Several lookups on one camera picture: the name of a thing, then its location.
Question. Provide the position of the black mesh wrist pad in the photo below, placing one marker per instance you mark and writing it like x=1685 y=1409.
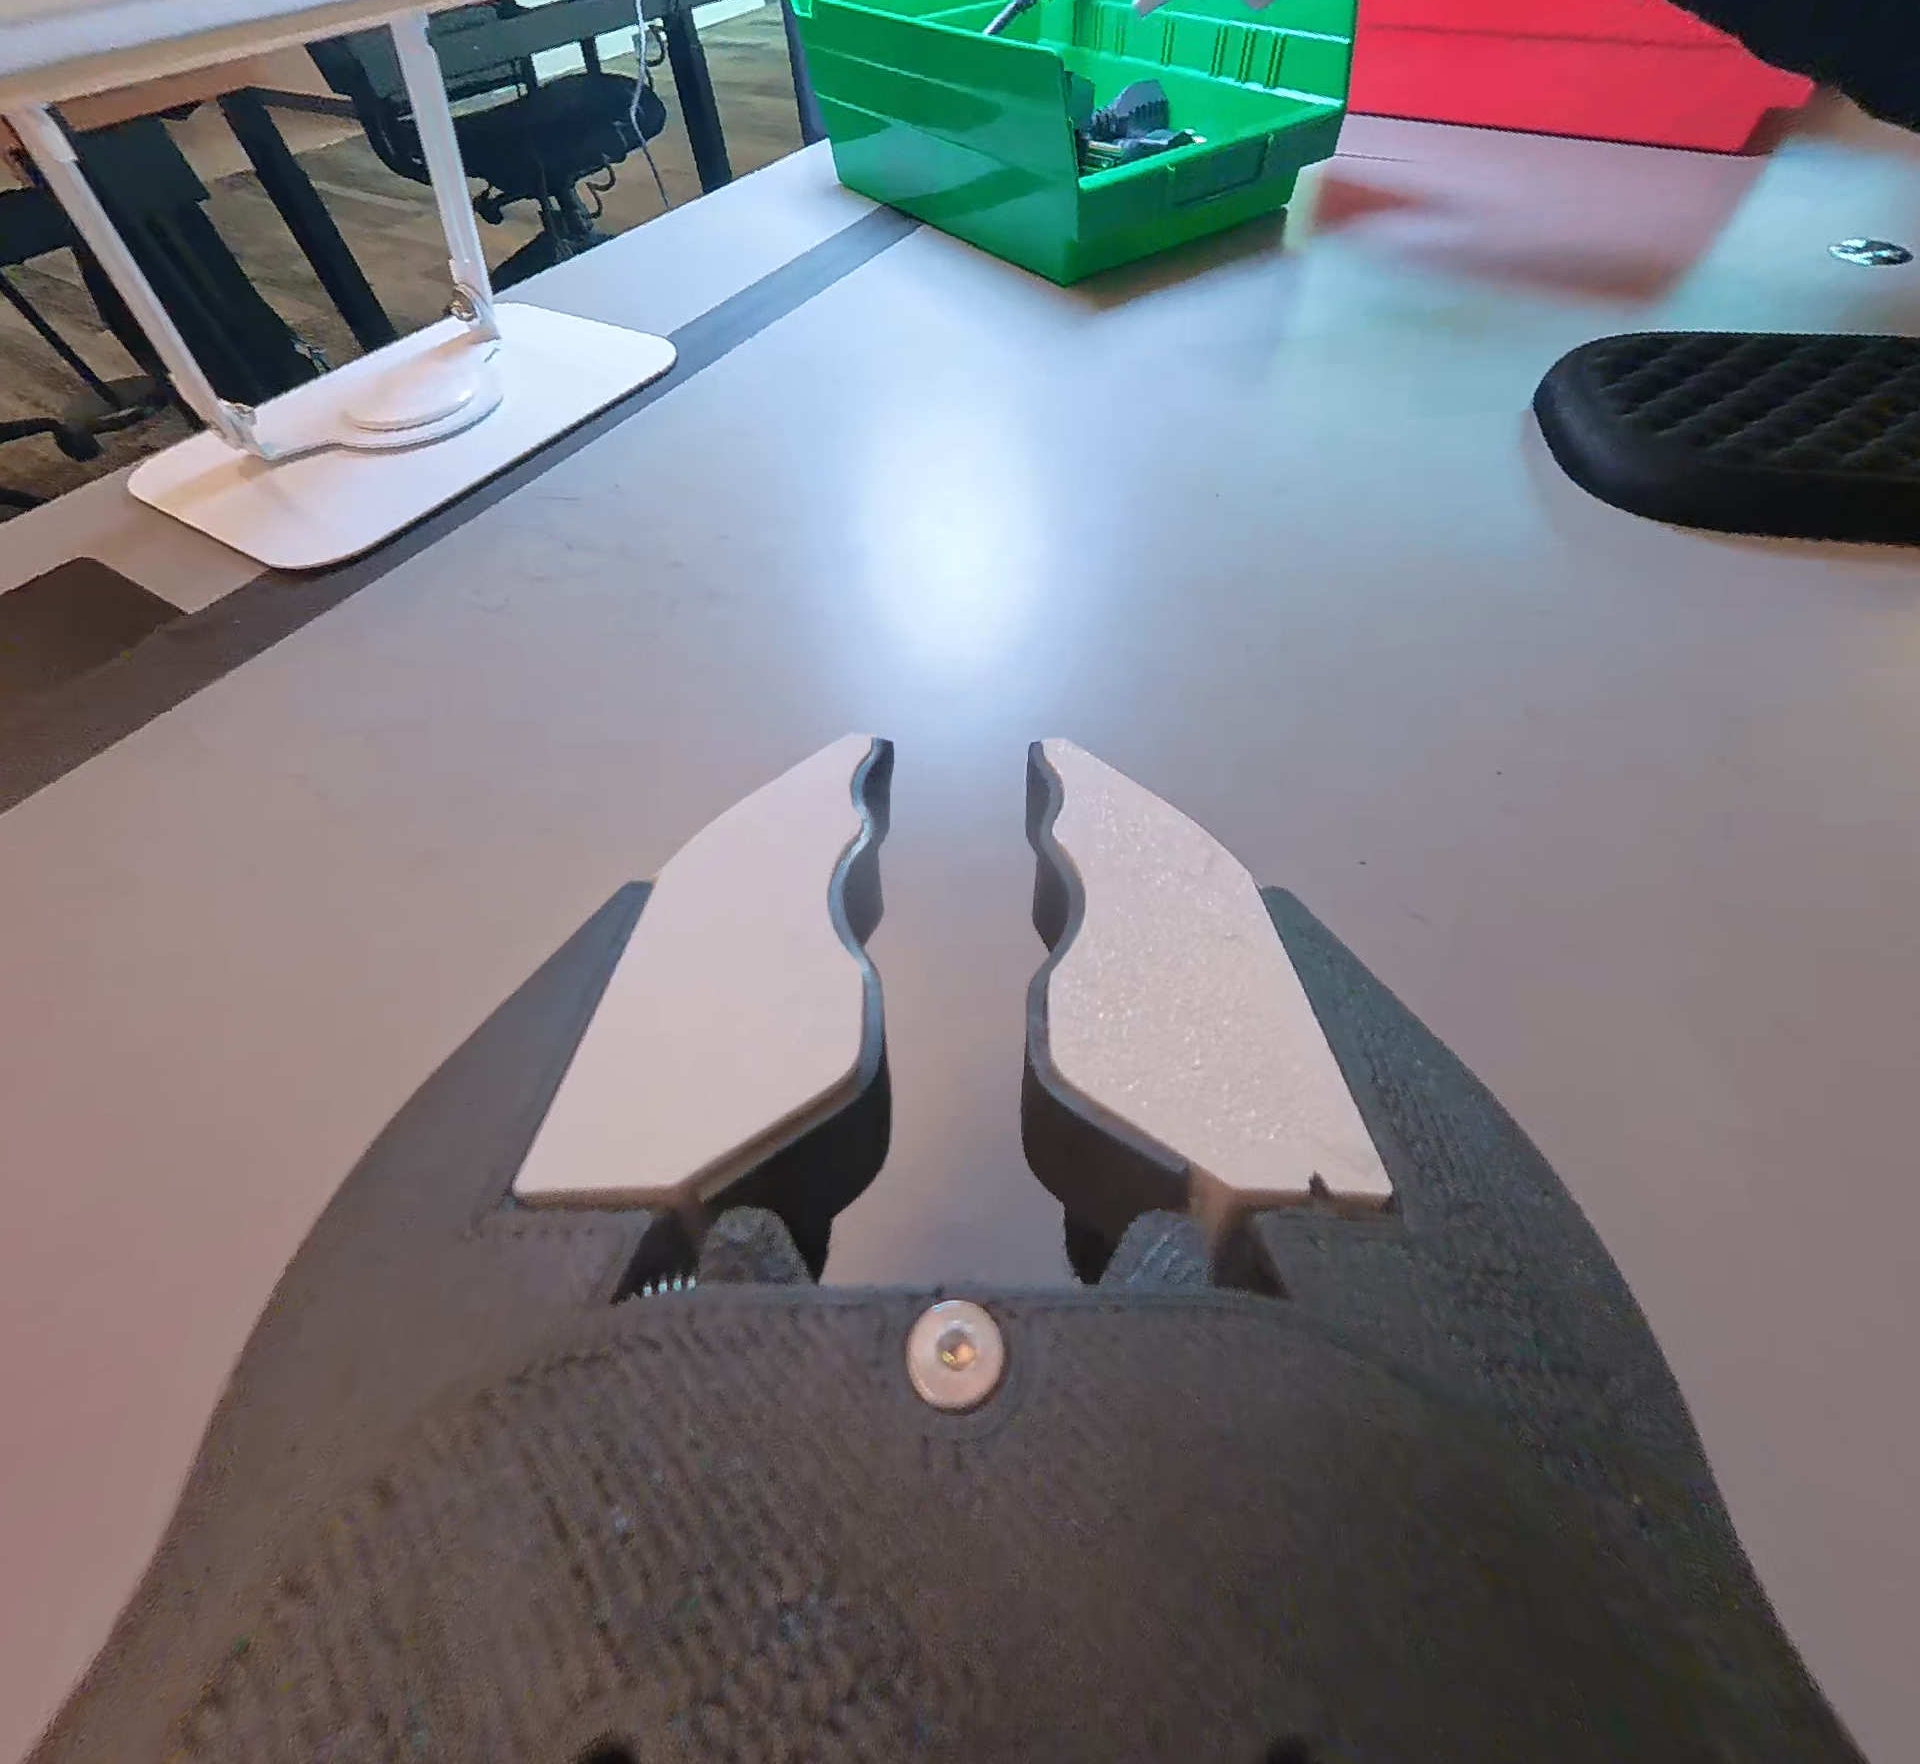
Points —
x=1740 y=429

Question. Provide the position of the red plastic bin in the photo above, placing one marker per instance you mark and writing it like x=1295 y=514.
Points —
x=1575 y=55

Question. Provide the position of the green plastic bin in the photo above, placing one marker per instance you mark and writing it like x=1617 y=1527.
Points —
x=962 y=129

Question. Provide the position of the white document stand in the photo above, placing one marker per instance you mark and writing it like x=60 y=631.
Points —
x=422 y=445

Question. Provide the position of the black office chair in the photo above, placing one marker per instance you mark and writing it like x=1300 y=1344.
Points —
x=540 y=129

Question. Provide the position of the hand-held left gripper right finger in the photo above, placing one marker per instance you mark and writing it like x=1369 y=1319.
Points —
x=1185 y=1014

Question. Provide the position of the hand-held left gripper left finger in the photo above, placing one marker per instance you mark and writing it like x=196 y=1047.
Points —
x=720 y=1014

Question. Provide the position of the black desk grommet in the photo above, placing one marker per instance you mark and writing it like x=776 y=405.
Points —
x=1866 y=249

